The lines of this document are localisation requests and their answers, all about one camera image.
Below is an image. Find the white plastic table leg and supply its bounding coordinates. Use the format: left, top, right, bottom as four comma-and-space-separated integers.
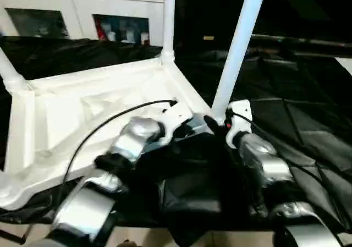
0, 48, 27, 94
161, 0, 177, 63
211, 0, 269, 124

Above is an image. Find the white plastic table top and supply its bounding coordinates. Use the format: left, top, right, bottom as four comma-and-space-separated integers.
0, 56, 218, 211

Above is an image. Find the black mat cover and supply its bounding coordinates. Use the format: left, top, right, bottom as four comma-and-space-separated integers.
0, 35, 352, 247

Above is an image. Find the long black rod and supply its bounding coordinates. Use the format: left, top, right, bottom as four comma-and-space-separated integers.
251, 34, 352, 46

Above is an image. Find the grey rounded robot foot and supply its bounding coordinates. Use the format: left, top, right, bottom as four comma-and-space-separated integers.
118, 238, 138, 247

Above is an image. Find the white flat board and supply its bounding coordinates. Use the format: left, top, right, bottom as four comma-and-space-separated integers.
335, 57, 352, 74

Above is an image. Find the red item behind glass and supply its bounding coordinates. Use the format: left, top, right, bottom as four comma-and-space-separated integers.
95, 20, 107, 40

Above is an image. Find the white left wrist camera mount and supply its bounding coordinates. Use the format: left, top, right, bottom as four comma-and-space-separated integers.
161, 101, 195, 146

